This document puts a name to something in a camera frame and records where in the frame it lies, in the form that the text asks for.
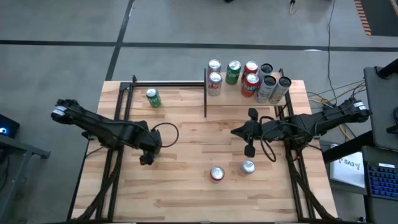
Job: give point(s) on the white SA3 label sheet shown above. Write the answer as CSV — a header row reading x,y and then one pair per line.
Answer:
x,y
346,169

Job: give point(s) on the grey computer desk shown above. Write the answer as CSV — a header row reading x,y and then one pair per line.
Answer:
x,y
382,109

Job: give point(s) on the wooden shelf with black frame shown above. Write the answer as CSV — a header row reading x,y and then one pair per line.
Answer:
x,y
233,101

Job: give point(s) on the red Fanta strawberry can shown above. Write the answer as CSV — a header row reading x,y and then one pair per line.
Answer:
x,y
217,173
251,85
250,67

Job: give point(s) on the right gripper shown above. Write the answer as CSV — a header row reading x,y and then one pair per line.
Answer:
x,y
258,130

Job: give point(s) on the black metal table frame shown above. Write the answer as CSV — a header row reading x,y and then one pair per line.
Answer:
x,y
171,84

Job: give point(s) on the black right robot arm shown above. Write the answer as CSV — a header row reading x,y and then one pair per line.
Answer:
x,y
323,119

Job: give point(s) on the black computer keyboard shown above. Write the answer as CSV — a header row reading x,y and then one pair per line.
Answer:
x,y
382,180

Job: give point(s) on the black device with blue light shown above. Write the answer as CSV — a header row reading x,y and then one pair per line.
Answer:
x,y
7,126

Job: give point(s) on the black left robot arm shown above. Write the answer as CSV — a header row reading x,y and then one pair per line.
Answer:
x,y
102,127

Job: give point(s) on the white Celsius can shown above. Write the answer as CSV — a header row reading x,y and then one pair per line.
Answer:
x,y
265,90
281,88
266,68

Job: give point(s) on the silver Diet Coke can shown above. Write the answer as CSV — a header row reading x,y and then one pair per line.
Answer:
x,y
214,66
247,167
214,85

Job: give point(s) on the grey metal table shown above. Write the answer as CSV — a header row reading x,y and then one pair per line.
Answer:
x,y
18,149

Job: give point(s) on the black mat with orange stripes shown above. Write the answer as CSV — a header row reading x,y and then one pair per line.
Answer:
x,y
382,15

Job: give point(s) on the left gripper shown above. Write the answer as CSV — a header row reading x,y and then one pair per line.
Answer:
x,y
152,140

